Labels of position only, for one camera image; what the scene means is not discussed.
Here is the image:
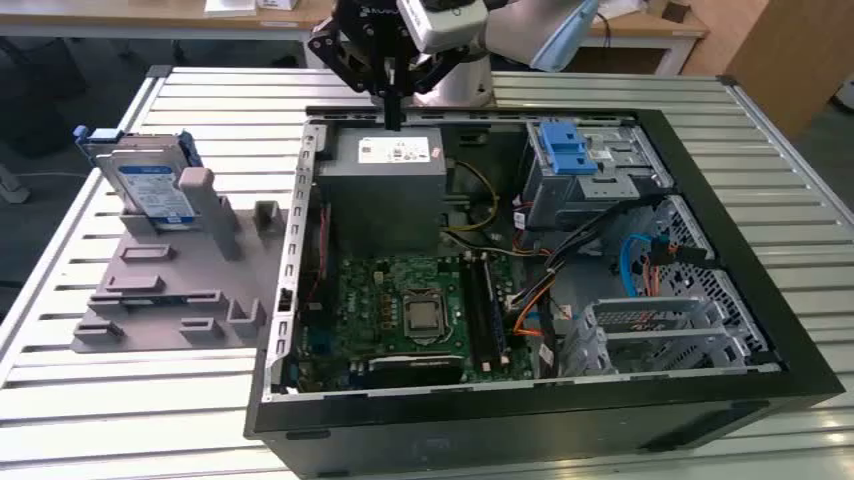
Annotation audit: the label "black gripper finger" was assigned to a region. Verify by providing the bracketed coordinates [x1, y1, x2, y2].
[394, 44, 470, 132]
[306, 19, 398, 132]

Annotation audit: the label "hard disk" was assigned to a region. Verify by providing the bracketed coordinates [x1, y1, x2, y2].
[72, 127, 206, 234]

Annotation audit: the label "blue SATA wire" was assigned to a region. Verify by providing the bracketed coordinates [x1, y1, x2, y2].
[617, 234, 659, 311]

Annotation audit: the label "multicoloured disk power wire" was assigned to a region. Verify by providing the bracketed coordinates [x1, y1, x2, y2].
[639, 238, 719, 304]

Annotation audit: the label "metal disk bay cage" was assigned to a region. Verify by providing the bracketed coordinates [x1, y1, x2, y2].
[557, 294, 769, 379]

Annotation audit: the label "blue plastic latch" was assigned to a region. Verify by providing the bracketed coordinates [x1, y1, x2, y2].
[539, 121, 602, 176]

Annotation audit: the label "wooden desk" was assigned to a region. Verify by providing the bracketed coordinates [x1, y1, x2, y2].
[0, 0, 713, 76]

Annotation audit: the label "grey power supply unit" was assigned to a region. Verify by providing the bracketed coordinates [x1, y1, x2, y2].
[312, 127, 449, 256]

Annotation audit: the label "metal optical drive cage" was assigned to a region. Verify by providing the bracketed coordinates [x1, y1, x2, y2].
[523, 119, 675, 231]

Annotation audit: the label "green motherboard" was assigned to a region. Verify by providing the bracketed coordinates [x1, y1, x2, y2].
[292, 252, 539, 394]

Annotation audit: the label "black office chair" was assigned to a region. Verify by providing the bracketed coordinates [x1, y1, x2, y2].
[0, 37, 88, 159]

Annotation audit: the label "silver CPU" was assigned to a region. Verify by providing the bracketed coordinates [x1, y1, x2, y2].
[403, 299, 446, 336]

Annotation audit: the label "installed RAM stick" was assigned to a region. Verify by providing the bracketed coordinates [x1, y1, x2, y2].
[481, 254, 514, 369]

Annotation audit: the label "wooden cabinet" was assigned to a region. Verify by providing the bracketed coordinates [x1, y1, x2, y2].
[723, 0, 854, 146]

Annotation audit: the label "white table leg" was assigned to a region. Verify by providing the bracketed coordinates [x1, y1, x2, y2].
[0, 162, 32, 205]

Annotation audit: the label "black graphics card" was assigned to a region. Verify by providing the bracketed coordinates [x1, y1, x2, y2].
[363, 352, 466, 386]

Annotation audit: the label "grey parts rack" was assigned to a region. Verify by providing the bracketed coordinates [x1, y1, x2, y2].
[70, 167, 295, 354]

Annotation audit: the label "black PC case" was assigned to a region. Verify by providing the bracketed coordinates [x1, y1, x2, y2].
[243, 104, 846, 479]

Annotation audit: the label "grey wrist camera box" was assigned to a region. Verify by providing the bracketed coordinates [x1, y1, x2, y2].
[397, 0, 489, 54]

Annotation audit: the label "black desk cable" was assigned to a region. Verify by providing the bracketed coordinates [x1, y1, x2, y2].
[593, 12, 615, 49]

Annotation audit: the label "yellow power wires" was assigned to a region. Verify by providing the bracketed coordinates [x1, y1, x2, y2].
[443, 159, 502, 234]

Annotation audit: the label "thin red wire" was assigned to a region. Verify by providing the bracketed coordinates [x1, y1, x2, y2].
[303, 204, 335, 311]

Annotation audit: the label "black cable bundle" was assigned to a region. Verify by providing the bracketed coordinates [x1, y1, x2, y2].
[506, 202, 646, 321]

